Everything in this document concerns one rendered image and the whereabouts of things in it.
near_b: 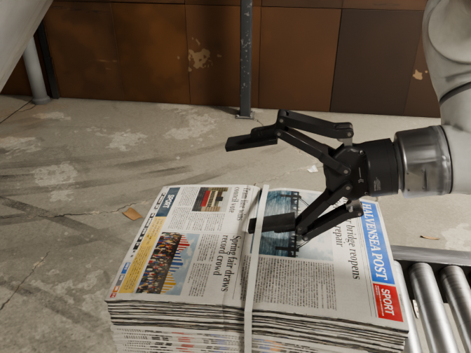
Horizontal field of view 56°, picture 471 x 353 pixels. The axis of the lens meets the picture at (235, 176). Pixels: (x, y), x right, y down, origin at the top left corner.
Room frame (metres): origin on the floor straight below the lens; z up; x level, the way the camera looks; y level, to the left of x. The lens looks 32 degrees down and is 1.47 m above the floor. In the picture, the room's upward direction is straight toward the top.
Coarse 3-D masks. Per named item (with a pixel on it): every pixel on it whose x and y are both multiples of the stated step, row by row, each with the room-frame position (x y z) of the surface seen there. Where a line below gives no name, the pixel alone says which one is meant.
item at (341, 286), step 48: (288, 192) 0.65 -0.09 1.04; (288, 240) 0.52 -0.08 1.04; (336, 240) 0.52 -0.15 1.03; (384, 240) 0.53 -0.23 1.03; (288, 288) 0.42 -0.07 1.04; (336, 288) 0.42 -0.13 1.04; (384, 288) 0.43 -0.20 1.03; (288, 336) 0.38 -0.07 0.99; (336, 336) 0.37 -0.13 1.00; (384, 336) 0.37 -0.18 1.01
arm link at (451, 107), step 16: (448, 96) 0.54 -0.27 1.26; (464, 96) 0.52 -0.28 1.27; (448, 112) 0.52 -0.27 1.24; (464, 112) 0.50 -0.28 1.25; (448, 128) 0.50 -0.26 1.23; (464, 128) 0.48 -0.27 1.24; (448, 144) 0.47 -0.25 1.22; (464, 144) 0.47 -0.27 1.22; (464, 160) 0.46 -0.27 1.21; (464, 176) 0.45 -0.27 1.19; (464, 192) 0.46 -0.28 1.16
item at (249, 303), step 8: (264, 192) 0.63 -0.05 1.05; (264, 200) 0.59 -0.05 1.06; (264, 208) 0.56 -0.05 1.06; (256, 224) 0.52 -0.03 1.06; (256, 232) 0.50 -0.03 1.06; (256, 240) 0.49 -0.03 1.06; (256, 248) 0.47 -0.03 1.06; (256, 256) 0.46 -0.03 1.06; (256, 264) 0.44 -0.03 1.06; (256, 272) 0.43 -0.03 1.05; (248, 280) 0.42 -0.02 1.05; (248, 288) 0.41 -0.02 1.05; (248, 296) 0.40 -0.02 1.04; (248, 304) 0.39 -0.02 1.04
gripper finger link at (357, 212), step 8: (336, 208) 0.52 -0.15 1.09; (344, 208) 0.51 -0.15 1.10; (360, 208) 0.50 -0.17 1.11; (320, 216) 0.53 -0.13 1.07; (328, 216) 0.52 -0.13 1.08; (336, 216) 0.51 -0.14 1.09; (344, 216) 0.50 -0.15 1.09; (352, 216) 0.50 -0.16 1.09; (360, 216) 0.50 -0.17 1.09; (312, 224) 0.53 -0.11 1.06; (320, 224) 0.51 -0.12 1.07; (328, 224) 0.51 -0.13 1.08; (336, 224) 0.50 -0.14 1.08; (312, 232) 0.51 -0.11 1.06; (320, 232) 0.51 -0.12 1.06; (304, 240) 0.51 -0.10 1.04
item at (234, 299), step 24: (240, 216) 0.58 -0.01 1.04; (240, 240) 0.52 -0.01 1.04; (264, 240) 0.52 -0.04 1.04; (240, 264) 0.47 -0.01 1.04; (264, 264) 0.47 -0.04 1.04; (240, 288) 0.42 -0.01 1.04; (264, 288) 0.42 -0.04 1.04; (240, 312) 0.39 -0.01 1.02; (264, 312) 0.39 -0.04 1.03; (240, 336) 0.39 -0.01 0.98; (264, 336) 0.39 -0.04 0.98
